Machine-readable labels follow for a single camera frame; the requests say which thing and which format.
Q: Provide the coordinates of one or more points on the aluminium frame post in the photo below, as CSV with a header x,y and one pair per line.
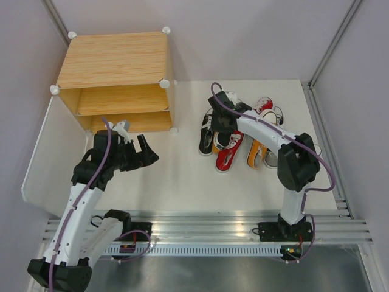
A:
x,y
318,90
57,20

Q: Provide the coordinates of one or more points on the red sneaker back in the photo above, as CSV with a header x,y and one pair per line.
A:
x,y
264,103

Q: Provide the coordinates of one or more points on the red sneaker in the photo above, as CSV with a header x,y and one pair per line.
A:
x,y
225,157
264,103

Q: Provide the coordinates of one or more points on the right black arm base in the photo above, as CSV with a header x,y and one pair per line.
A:
x,y
292,238

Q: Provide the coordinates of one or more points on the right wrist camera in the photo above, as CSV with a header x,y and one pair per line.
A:
x,y
232,95

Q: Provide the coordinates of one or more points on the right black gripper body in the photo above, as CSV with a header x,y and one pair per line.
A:
x,y
217,123

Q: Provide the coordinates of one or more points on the black sneaker back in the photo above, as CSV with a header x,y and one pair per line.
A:
x,y
279,115

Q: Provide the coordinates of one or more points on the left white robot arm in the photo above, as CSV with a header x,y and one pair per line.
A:
x,y
68,261

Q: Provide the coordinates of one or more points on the white slotted cable duct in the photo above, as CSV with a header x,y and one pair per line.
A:
x,y
215,250

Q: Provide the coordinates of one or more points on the grey sneaker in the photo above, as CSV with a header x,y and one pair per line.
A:
x,y
234,95
270,159

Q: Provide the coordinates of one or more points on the red sneaker front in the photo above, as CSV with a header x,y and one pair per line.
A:
x,y
225,157

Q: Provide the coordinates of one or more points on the aluminium mounting rail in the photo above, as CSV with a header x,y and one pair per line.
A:
x,y
235,228

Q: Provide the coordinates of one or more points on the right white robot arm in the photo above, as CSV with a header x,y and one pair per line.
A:
x,y
297,162

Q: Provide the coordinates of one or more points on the grey sneaker back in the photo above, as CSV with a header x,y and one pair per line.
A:
x,y
234,95

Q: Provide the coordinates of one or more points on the right aluminium frame post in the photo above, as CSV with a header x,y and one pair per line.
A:
x,y
318,90

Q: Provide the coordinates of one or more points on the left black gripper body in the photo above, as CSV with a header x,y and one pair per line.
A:
x,y
126,158

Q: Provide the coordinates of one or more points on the black sneaker orange sole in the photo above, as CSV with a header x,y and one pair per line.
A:
x,y
206,137

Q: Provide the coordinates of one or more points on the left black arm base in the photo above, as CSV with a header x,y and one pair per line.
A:
x,y
140,237

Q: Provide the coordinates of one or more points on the grey sneaker right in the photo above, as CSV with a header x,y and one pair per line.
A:
x,y
270,159

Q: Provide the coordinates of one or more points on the wooden two-shelf shoe cabinet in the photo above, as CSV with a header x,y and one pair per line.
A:
x,y
126,76

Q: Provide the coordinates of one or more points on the left aluminium frame post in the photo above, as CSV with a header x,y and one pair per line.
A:
x,y
57,20

